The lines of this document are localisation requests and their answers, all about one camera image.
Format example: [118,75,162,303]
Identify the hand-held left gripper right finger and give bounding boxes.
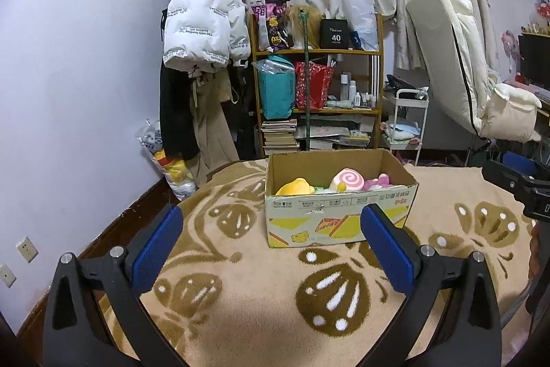
[360,204,503,367]

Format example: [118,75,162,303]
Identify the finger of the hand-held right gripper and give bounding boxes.
[481,161,527,195]
[502,151,540,179]

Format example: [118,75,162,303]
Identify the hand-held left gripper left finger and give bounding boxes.
[43,204,185,367]

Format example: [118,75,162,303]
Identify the purple plush toy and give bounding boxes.
[362,173,392,192]

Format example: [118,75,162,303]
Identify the printed cardboard box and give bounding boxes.
[264,149,419,248]

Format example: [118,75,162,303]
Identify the pink swirl roll plush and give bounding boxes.
[329,168,366,194]

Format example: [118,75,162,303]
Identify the yellow plush toy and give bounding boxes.
[275,178,317,197]

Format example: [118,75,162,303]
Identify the plastic bag of toys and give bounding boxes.
[137,118,198,200]

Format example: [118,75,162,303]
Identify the white trolley cart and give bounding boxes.
[382,88,430,166]

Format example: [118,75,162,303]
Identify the beige patterned carpet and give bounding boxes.
[101,158,538,367]

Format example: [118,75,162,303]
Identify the black monitor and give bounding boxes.
[518,32,550,90]

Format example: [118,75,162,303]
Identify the folded blue and white cloth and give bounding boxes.
[384,122,421,142]

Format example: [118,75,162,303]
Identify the pink desk fan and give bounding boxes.
[500,29,519,74]

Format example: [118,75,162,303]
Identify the large pile of books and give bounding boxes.
[307,125,371,150]

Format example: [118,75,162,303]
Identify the white recliner chair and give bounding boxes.
[406,0,543,143]

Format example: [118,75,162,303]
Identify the beige hanging garment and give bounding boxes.
[189,70,241,187]

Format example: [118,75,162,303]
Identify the black item on cart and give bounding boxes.
[387,75,426,93]

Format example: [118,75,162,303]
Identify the small stack of books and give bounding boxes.
[261,118,299,158]

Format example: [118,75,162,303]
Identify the group of small bottles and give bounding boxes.
[339,74,379,109]

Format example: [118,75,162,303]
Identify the wooden shelf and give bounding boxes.
[248,10,384,160]

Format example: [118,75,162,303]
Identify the red patterned bag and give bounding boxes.
[294,61,336,110]

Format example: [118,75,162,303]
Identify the green pole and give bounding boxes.
[298,8,312,153]

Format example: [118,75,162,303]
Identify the teal bag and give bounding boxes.
[253,56,296,120]

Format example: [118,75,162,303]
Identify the clear plastic bag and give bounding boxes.
[344,0,379,52]

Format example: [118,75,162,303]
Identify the black gift box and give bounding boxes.
[320,19,351,50]

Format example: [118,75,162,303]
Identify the blond wig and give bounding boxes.
[286,5,323,48]

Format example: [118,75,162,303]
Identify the white puffer jacket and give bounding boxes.
[162,0,251,72]

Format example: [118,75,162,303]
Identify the purple and black printed bag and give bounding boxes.
[251,0,293,52]

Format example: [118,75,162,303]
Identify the white wall outlet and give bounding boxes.
[16,237,39,263]
[0,264,17,289]

